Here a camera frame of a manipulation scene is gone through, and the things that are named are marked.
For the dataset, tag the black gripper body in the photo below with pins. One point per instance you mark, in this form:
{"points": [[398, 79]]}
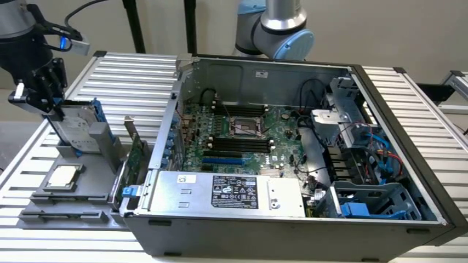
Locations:
{"points": [[21, 57]]}

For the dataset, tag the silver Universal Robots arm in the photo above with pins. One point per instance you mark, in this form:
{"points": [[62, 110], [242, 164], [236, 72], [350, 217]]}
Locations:
{"points": [[281, 22]]}

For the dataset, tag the hard disk in blue caddy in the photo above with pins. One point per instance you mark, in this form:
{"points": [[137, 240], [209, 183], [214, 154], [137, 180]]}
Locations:
{"points": [[78, 128]]}

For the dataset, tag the metal disk bay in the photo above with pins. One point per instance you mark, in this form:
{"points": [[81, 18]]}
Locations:
{"points": [[342, 117]]}

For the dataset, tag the grey plastic disk bay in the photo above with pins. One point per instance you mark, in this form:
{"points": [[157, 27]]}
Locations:
{"points": [[386, 202]]}

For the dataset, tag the black stand pole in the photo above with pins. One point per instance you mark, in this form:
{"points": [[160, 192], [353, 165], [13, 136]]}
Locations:
{"points": [[134, 26], [189, 26]]}

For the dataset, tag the silver CPU chip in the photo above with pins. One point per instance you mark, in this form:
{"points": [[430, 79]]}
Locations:
{"points": [[64, 176]]}

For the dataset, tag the grey parts rack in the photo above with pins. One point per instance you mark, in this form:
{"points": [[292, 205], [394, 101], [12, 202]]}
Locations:
{"points": [[94, 175]]}

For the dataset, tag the green graphics card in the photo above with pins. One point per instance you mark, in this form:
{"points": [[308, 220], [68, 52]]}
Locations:
{"points": [[133, 153]]}

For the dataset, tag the blue case latch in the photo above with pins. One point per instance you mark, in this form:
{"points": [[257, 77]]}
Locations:
{"points": [[130, 191]]}

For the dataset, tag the green RAM stick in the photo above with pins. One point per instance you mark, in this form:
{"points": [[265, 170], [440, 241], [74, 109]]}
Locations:
{"points": [[65, 216]]}

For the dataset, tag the black RAM slot bank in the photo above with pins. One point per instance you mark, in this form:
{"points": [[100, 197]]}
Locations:
{"points": [[241, 144], [238, 109]]}

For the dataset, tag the black expansion slot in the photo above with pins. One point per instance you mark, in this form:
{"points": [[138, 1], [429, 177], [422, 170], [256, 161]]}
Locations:
{"points": [[221, 153]]}

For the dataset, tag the CPU socket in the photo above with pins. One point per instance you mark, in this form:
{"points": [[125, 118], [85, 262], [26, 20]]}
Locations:
{"points": [[245, 127]]}

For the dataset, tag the blue expansion slot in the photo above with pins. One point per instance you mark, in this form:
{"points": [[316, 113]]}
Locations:
{"points": [[222, 161]]}

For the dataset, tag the silver power supply unit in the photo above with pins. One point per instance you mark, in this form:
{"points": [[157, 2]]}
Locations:
{"points": [[204, 191]]}

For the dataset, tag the green motherboard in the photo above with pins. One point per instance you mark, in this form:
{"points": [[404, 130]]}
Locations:
{"points": [[277, 161]]}

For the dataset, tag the black open PC case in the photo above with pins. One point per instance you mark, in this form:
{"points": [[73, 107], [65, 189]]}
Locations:
{"points": [[277, 235]]}

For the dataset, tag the aluminium side table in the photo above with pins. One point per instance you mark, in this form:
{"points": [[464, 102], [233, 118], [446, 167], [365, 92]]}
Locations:
{"points": [[454, 90]]}

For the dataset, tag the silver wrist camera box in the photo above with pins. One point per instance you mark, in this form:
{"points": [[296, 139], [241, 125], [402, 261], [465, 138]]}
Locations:
{"points": [[77, 46]]}

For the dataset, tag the black table bracket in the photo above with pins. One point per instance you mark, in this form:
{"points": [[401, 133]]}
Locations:
{"points": [[434, 93]]}

